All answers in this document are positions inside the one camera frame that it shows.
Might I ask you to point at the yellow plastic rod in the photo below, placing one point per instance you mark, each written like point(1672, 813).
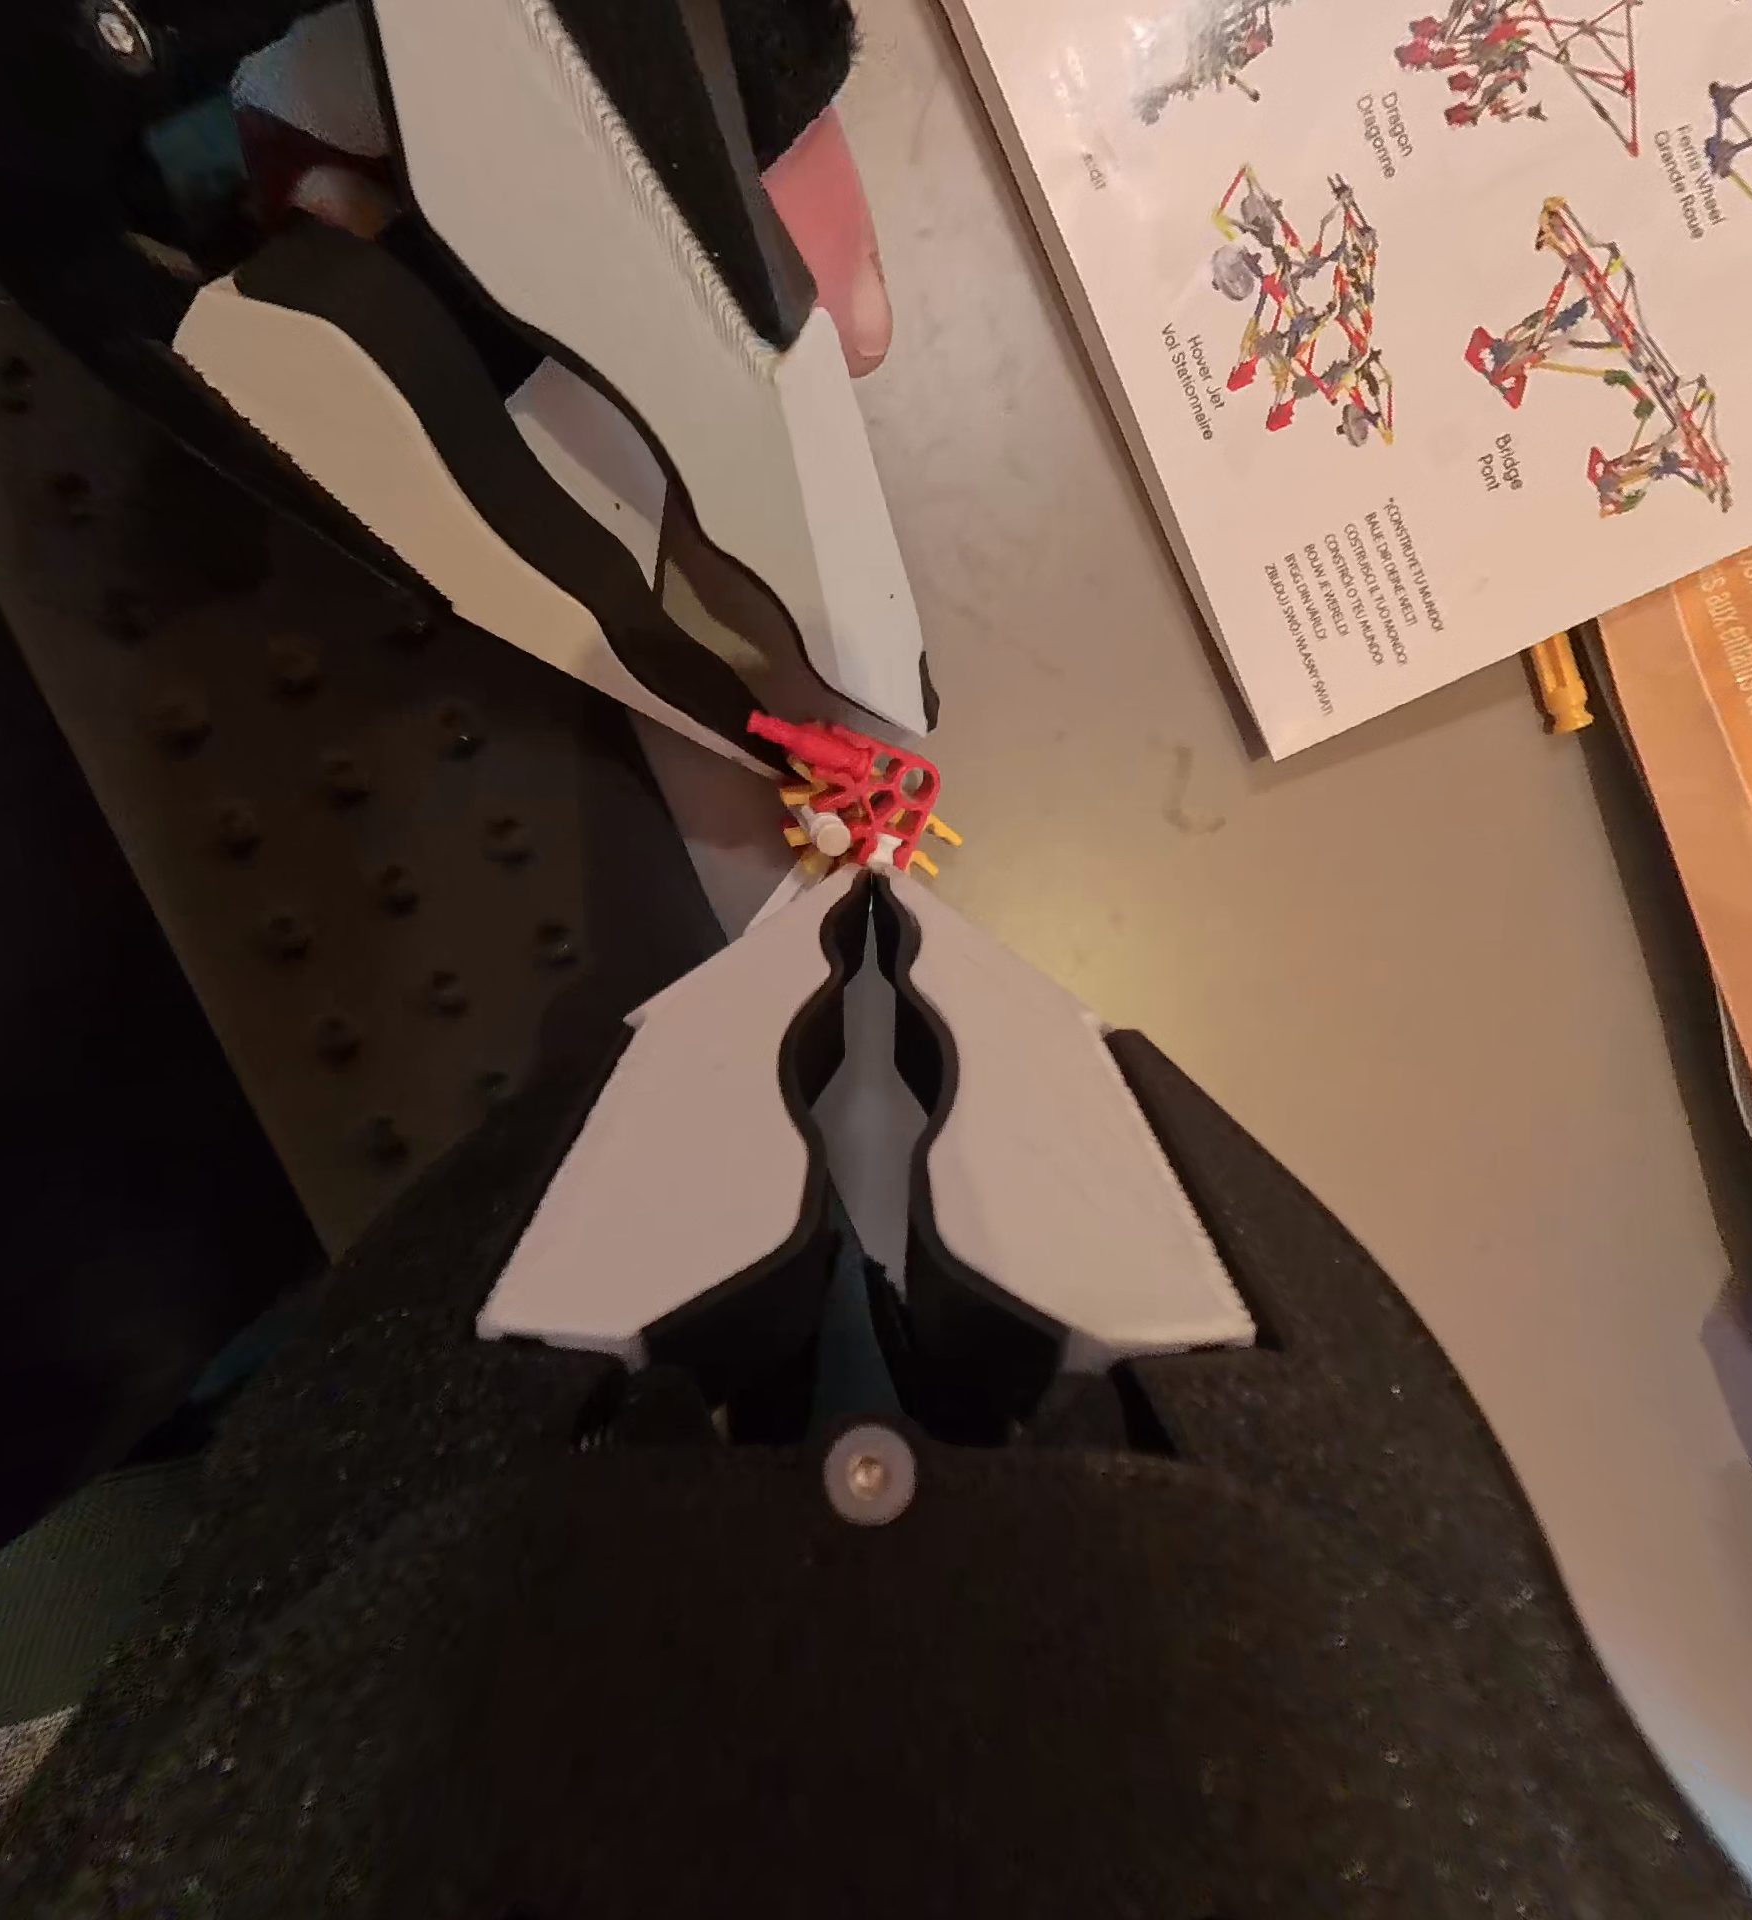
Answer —
point(1563, 683)

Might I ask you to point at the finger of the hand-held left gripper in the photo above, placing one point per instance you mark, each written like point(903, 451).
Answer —
point(365, 451)
point(547, 150)

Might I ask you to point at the person's left hand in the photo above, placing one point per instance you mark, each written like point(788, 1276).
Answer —
point(846, 272)

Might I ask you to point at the orange and red toy bag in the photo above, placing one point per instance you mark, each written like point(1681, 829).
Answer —
point(1747, 826)

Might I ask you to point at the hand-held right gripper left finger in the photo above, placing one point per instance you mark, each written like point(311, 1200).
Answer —
point(666, 1185)

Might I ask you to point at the white printed instruction sheet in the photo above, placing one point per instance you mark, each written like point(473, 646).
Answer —
point(1417, 301)

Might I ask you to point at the short red plastic rod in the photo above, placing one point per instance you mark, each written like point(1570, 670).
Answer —
point(810, 740)

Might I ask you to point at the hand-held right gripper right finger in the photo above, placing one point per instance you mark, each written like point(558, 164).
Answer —
point(1088, 1185)

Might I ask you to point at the red yellow K'nex assembly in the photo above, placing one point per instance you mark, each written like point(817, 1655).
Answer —
point(949, 828)

